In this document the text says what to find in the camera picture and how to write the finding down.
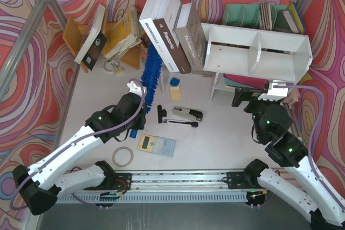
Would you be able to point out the white Mademoiselle book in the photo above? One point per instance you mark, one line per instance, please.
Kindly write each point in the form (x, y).
(146, 20)

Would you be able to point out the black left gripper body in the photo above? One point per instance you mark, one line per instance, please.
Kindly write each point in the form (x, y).
(140, 118)

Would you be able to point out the beige Lonely Ones book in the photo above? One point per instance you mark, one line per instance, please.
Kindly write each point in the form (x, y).
(191, 35)

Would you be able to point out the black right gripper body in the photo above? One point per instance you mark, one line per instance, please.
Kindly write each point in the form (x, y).
(243, 96)

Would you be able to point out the black detached clip part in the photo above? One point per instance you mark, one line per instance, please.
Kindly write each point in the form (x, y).
(161, 113)

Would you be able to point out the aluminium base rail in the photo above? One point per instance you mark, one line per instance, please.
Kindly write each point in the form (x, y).
(174, 187)

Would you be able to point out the white black stapler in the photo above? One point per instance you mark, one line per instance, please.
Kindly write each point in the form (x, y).
(189, 114)

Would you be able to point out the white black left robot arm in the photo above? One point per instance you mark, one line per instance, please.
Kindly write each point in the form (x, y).
(70, 152)

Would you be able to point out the clear pencil cup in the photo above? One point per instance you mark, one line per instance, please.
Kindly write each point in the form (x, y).
(145, 41)

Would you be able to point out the white wooden bookshelf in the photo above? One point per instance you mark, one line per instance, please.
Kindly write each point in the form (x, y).
(255, 53)

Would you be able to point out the green desk organizer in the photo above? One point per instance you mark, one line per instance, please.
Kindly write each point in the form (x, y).
(248, 15)

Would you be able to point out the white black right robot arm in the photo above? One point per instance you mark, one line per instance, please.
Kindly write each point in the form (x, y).
(291, 165)

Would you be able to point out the yellow worn book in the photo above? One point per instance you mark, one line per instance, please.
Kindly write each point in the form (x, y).
(124, 35)

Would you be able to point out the brown Fredonia book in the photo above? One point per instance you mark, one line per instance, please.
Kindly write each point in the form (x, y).
(165, 22)

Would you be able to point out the blue eraser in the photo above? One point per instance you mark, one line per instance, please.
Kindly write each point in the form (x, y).
(174, 82)

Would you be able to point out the blue yellow book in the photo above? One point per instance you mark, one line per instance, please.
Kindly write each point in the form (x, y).
(293, 19)

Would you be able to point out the blue microfiber duster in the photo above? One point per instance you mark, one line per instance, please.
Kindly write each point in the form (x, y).
(149, 79)

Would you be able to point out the yellow sticky note pad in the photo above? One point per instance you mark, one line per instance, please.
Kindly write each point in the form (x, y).
(175, 93)

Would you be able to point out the black white paperback book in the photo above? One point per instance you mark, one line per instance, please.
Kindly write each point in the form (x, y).
(93, 40)

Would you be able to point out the yellow wooden book holder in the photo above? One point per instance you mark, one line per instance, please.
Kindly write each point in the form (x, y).
(72, 37)

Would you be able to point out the wooden coasters stack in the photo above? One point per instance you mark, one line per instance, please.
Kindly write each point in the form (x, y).
(265, 20)

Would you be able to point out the magenta paper sheet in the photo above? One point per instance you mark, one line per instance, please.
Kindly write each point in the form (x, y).
(249, 82)

